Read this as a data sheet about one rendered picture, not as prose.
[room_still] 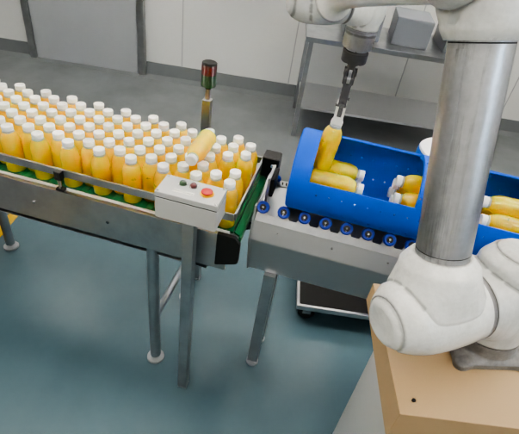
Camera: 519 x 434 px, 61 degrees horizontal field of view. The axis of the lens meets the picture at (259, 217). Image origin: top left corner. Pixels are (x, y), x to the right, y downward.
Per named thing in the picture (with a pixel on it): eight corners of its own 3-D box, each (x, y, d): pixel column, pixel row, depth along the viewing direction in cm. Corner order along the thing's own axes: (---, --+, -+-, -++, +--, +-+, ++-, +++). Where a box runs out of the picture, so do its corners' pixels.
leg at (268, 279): (256, 368, 213) (275, 279, 175) (244, 364, 214) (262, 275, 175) (259, 357, 218) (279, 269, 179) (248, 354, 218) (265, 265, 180)
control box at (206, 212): (214, 232, 135) (217, 206, 129) (154, 216, 137) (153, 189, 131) (225, 213, 143) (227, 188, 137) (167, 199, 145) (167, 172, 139)
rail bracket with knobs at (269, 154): (274, 184, 179) (278, 163, 172) (257, 180, 179) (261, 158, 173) (279, 172, 186) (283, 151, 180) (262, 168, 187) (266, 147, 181)
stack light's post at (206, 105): (198, 280, 253) (210, 102, 185) (192, 278, 253) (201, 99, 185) (200, 275, 256) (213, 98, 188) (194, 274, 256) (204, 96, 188)
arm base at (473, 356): (552, 374, 97) (563, 357, 94) (455, 371, 96) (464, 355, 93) (510, 313, 112) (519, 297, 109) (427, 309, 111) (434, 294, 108)
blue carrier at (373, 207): (542, 289, 141) (594, 218, 124) (280, 221, 150) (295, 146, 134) (520, 238, 164) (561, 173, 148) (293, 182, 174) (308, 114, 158)
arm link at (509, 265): (540, 342, 97) (591, 267, 85) (478, 362, 91) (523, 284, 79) (486, 292, 110) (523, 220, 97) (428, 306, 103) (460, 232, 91)
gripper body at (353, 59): (368, 55, 123) (360, 87, 128) (369, 46, 129) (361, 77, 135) (342, 50, 124) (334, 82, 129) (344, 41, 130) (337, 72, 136)
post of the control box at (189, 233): (185, 388, 200) (194, 220, 138) (177, 386, 201) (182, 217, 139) (188, 381, 203) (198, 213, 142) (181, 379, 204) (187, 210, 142)
